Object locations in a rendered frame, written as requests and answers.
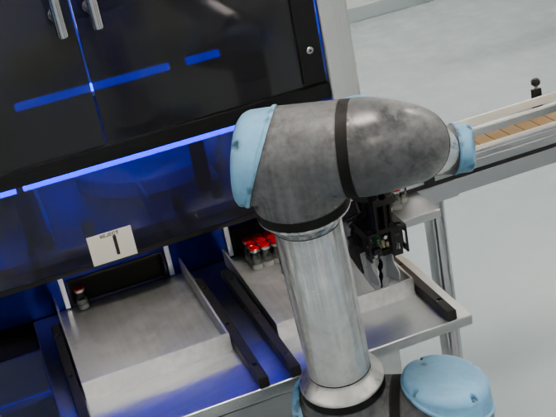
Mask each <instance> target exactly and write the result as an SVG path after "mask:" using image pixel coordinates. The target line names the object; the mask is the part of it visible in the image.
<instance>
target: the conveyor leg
mask: <svg viewBox="0 0 556 417"><path fill-rule="evenodd" d="M456 196H459V194H455V195H453V196H450V197H447V198H445V199H451V198H453V197H456ZM445 199H440V200H438V201H435V202H433V204H434V205H436V206H437V207H438V208H440V211H441V217H439V218H435V219H432V220H429V221H427V222H424V227H425V233H426V240H427V246H428V253H429V264H430V270H431V276H432V281H434V282H435V283H436V284H437V285H438V286H439V287H441V288H442V289H443V290H444V291H445V292H447V293H448V294H449V295H450V296H451V297H453V298H454V299H455V300H456V294H455V287H454V280H453V268H452V261H451V254H450V247H449V240H448V228H447V221H446V214H445V207H444V200H445ZM439 338H440V345H441V351H442V355H451V356H455V357H460V358H463V348H462V341H461V334H460V328H459V329H456V330H453V331H451V332H448V333H445V334H442V335H439Z"/></svg>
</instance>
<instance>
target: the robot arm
mask: <svg viewBox="0 0 556 417"><path fill-rule="evenodd" d="M475 167H476V149H475V140H474V133H473V129H472V126H471V125H469V124H467V123H460V124H455V123H449V124H448V125H445V124H444V122H443V120H442V119H441V118H440V117H439V116H438V115H437V114H436V113H434V112H432V111H430V110H429V109H427V108H424V107H422V106H419V105H417V104H413V103H408V102H405V101H400V100H396V99H391V98H381V97H375V96H373V95H370V94H358V95H353V96H349V97H346V98H341V99H334V100H326V101H318V102H309V103H294V104H286V105H278V106H277V104H272V105H271V106H270V107H265V108H255V109H250V110H247V111H246V112H244V113H243V114H242V115H241V116H240V118H239V119H238V120H237V123H236V126H235V128H234V132H233V135H232V145H231V155H230V177H231V186H232V195H233V198H234V200H235V202H236V203H237V205H238V206H240V207H245V208H246V209H249V208H250V207H254V209H255V211H256V217H257V221H258V222H259V224H260V225H261V226H262V227H263V228H264V229H265V230H267V231H268V232H272V233H274V236H275V240H276V245H277V249H278V253H279V257H280V263H281V266H282V270H283V273H284V277H285V283H286V286H287V290H288V294H289V297H290V303H291V307H292V310H293V314H294V317H295V324H296V328H297V331H298V334H299V338H300V344H301V347H302V351H303V354H304V360H305V364H306V367H305V368H304V370H303V371H302V373H301V375H300V379H299V380H298V381H297V382H296V383H295V386H294V389H293V392H292V400H291V409H292V415H293V416H294V417H495V415H494V413H495V402H494V400H493V397H492V395H491V387H490V383H489V381H488V379H487V376H486V375H485V373H484V372H483V371H482V370H481V369H480V368H479V367H477V366H474V365H473V363H472V362H470V361H468V360H466V359H463V358H460V357H455V356H451V355H442V354H437V355H428V356H424V357H421V358H420V361H419V360H416V359H415V360H414V361H412V362H410V363H409V364H408V365H407V366H406V367H405V369H404V370H403V372H402V374H385V373H384V369H383V366H382V364H381V362H380V361H379V359H378V358H377V357H375V356H374V355H373V354H371V353H369V352H368V347H367V340H366V335H365V331H364V327H363V322H362V315H361V310H360V307H359V303H358V298H357V291H356V286H355V282H354V278H353V273H352V266H351V262H350V257H351V258H352V260H353V262H354V263H355V265H356V266H357V268H358V269H359V271H360V272H361V273H362V274H363V276H364V277H365V278H366V280H367V282H368V283H369V284H370V285H371V286H372V287H373V288H374V289H375V290H377V289H380V288H381V287H385V286H388V285H389V283H390V281H391V278H392V279H395V280H399V279H400V271H399V269H398V267H397V266H396V264H395V256H398V255H400V254H402V253H404V252H403V249H405V250H406V251H408V252H409V251H410V249H409V242H408V235H407V228H406V224H405V223H404V222H403V221H402V220H400V219H399V218H398V217H397V216H395V215H394V214H393V213H392V212H391V204H392V203H394V202H393V195H392V194H391V192H393V191H396V190H399V189H403V188H406V187H409V186H411V185H417V184H420V183H423V182H425V181H427V180H430V179H432V178H434V177H435V176H436V175H458V174H460V173H467V172H471V171H473V170H474V169H475ZM351 199H352V200H353V201H352V202H351ZM343 223H350V225H349V227H350V228H351V231H350V235H351V236H349V237H347V239H348V245H347V241H346V237H345V232H344V228H343ZM402 230H404V231H405V241H406V242H404V238H403V232H402ZM349 255H350V257H349ZM376 258H379V265H378V270H379V276H378V274H377V270H376V269H375V266H374V264H375V261H376Z"/></svg>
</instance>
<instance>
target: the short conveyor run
mask: <svg viewBox="0 0 556 417"><path fill-rule="evenodd" d="M530 82H531V85H533V86H534V89H531V90H530V91H531V99H528V100H525V101H523V102H520V103H515V104H512V105H509V106H506V107H503V108H498V109H496V110H493V111H490V112H487V113H483V114H479V115H476V116H474V117H469V118H466V119H463V120H461V121H457V122H453V123H455V124H460V123H467V124H469V125H471V126H474V125H477V124H480V123H483V122H487V123H483V124H481V125H478V126H475V127H472V129H473V133H474V140H475V149H476V167H475V169H474V170H473V171H471V172H467V173H460V174H458V175H436V176H435V177H434V178H432V179H430V180H427V181H425V182H423V183H420V184H417V185H411V186H409V187H406V190H407V194H412V193H414V192H418V193H419V194H421V195H422V196H424V197H425V198H426V199H427V200H428V201H430V202H431V203H433V202H435V201H438V200H440V199H445V198H447V197H450V196H453V195H455V194H461V193H463V192H466V191H469V190H471V189H475V188H478V187H481V186H483V185H488V184H491V183H494V182H497V181H499V180H503V179H506V178H509V177H511V176H514V175H518V174H521V173H525V172H527V171H530V170H534V169H537V168H540V167H542V166H545V165H549V164H552V163H555V162H556V102H553V103H549V102H552V101H555V100H556V91H555V92H552V93H547V94H545V95H542V91H541V88H540V87H538V86H539V84H540V79H538V78H533V79H532V80H531V81H530ZM545 103H548V104H545ZM543 104H545V105H543ZM528 108H532V109H529V110H526V109H528ZM523 110H526V111H524V112H521V113H517V112H519V111H523ZM512 113H516V114H513V115H510V114H512ZM506 115H510V116H508V117H504V116H506ZM499 117H503V118H500V119H497V120H494V121H491V120H493V119H496V118H499ZM488 121H491V122H488Z"/></svg>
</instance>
